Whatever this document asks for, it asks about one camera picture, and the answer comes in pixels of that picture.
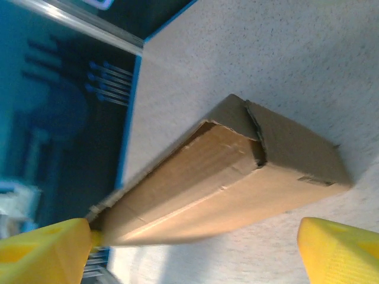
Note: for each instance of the brown cardboard mailer box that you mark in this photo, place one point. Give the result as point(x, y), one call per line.
point(222, 177)

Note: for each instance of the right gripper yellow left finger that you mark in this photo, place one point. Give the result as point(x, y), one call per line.
point(38, 257)

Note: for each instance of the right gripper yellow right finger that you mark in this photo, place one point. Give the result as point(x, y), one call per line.
point(340, 254)

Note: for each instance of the aluminium frame post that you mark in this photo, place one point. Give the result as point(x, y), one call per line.
point(89, 26)

